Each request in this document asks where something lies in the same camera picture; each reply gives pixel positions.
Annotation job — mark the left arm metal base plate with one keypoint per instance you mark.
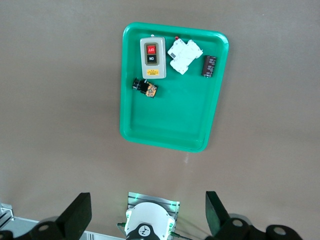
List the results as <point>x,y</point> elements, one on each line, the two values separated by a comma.
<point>155,198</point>

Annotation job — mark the aluminium frame profile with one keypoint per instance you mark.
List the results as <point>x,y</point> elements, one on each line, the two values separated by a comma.
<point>5,212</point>

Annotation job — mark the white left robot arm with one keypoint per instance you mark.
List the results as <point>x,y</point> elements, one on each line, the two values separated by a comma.
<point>147,215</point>

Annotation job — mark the green plastic tray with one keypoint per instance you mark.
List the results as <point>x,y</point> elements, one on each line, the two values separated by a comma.
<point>172,117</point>

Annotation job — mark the black orange push button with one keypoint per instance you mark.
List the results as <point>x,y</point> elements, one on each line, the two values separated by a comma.
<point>147,88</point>

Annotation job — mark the white circuit breaker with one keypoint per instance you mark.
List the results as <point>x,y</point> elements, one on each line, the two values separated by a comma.
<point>183,56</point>

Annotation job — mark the grey on-off switch box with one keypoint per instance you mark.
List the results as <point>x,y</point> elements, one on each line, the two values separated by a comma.
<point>153,67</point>

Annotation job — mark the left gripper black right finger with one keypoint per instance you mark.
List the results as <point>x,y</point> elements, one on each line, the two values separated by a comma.
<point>217,220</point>

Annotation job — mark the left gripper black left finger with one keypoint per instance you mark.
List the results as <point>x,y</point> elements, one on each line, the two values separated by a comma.
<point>75,220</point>

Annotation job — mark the small black block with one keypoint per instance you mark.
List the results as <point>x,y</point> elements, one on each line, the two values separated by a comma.
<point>208,66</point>

